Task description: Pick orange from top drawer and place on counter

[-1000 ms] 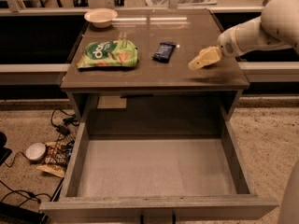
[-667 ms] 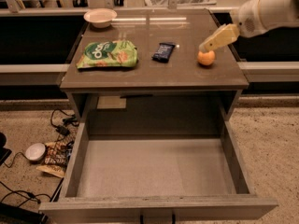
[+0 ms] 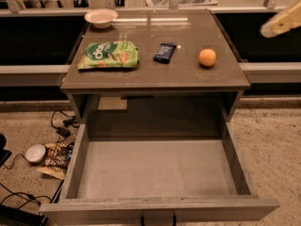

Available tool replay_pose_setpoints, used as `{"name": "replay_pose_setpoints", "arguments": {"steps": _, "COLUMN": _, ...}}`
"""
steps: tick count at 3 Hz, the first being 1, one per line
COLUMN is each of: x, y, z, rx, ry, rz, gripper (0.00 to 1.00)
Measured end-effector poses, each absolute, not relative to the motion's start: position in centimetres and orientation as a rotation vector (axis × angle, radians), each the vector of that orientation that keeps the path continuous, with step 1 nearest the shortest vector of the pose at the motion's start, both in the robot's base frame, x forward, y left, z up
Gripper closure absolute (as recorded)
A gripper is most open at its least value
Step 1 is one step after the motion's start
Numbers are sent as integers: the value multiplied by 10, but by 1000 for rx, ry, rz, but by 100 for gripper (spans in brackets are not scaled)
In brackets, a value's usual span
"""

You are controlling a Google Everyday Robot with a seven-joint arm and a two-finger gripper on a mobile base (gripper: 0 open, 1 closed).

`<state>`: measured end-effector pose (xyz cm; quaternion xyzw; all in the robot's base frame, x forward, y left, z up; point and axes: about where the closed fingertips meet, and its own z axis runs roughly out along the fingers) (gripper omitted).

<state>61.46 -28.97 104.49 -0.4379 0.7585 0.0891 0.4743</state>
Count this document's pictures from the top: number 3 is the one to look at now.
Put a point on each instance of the brown snack bag on floor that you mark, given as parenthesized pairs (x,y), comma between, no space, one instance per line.
(56,160)

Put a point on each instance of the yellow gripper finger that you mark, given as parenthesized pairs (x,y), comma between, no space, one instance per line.
(284,21)

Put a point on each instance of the dark blue snack bar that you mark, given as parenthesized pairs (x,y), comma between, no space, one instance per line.
(165,52)

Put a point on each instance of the black power strip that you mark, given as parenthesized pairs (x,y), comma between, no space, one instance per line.
(22,216)

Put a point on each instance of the black drawer handle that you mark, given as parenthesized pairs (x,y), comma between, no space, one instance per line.
(148,221)

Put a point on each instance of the open grey drawer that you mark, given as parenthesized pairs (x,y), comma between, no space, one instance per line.
(156,157)

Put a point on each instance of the grey cabinet counter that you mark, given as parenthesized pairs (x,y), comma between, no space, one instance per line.
(192,30)

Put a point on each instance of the green chip bag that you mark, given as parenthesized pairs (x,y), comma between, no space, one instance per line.
(114,54)

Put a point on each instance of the white round puck device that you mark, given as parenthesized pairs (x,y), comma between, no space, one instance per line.
(35,153)

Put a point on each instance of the white bowl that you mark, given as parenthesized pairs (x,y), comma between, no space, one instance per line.
(101,18)

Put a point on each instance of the orange fruit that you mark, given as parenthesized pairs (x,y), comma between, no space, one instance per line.
(207,57)

